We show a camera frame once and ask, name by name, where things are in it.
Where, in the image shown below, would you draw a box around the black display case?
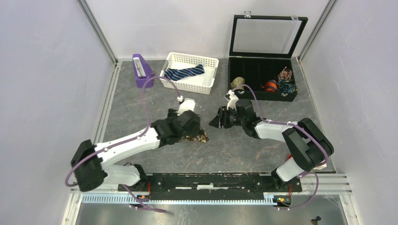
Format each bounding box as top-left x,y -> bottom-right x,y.
227,15 -> 308,102

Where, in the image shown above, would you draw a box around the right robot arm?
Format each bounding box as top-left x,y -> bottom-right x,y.
209,99 -> 334,191

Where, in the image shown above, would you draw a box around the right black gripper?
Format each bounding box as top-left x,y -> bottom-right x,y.
208,105 -> 245,129

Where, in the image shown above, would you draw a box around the purple metronome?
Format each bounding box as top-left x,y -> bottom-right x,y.
132,53 -> 154,88

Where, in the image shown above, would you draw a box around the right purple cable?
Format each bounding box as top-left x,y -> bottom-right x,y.
231,84 -> 329,211

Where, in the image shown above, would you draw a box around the white plastic basket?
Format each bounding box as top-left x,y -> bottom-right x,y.
160,52 -> 219,95

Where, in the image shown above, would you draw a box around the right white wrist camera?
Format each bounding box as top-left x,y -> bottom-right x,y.
225,90 -> 239,110

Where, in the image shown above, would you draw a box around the orange navy rolled tie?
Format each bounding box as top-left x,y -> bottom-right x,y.
261,80 -> 278,92

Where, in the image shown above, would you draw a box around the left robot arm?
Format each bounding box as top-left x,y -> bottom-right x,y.
70,109 -> 200,192

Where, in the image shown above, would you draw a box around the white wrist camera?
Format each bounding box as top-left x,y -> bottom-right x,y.
177,95 -> 196,116
225,90 -> 239,110

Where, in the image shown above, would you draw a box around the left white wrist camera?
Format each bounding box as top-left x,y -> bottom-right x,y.
177,95 -> 196,116

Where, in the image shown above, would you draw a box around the teal patterned tie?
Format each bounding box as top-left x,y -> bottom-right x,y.
277,79 -> 297,93

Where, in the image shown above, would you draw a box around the pink patterned tie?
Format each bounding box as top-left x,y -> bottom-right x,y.
277,67 -> 293,80

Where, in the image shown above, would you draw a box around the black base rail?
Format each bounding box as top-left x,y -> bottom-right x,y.
129,172 -> 302,201

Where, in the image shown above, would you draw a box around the navy striped tie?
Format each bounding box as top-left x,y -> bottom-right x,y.
164,64 -> 205,82

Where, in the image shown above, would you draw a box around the colourful toy blocks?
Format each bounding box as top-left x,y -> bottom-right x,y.
287,154 -> 327,170

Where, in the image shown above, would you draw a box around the olive rolled tie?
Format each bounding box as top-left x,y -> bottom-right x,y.
230,77 -> 245,90

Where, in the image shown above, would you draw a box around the brown floral tie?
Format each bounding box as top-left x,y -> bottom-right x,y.
181,128 -> 209,143

